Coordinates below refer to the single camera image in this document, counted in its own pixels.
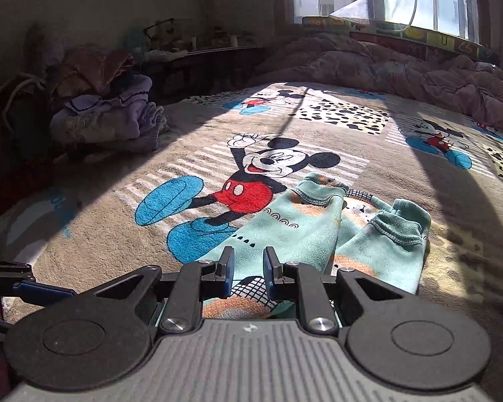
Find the black desk lamp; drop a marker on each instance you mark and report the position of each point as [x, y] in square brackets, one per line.
[159, 23]

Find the pink satin quilt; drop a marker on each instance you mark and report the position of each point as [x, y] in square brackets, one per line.
[96, 65]

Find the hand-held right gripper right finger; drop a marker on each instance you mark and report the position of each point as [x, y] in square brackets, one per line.
[269, 272]

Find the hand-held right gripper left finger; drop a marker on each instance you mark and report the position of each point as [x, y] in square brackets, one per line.
[228, 272]

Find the floral cream pants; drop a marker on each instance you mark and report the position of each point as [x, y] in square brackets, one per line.
[151, 121]

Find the purple comforter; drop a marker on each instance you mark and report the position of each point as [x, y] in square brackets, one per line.
[402, 71]

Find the cluttered side table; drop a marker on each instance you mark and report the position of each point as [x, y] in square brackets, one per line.
[201, 42]

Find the purple pajama top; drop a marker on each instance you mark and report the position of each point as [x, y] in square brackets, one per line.
[109, 113]

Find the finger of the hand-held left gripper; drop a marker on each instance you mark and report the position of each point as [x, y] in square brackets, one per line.
[46, 292]

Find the teal lion print sweatshirt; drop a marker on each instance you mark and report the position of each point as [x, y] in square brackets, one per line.
[293, 234]

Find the clear plastic sheet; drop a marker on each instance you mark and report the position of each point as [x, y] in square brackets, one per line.
[356, 8]

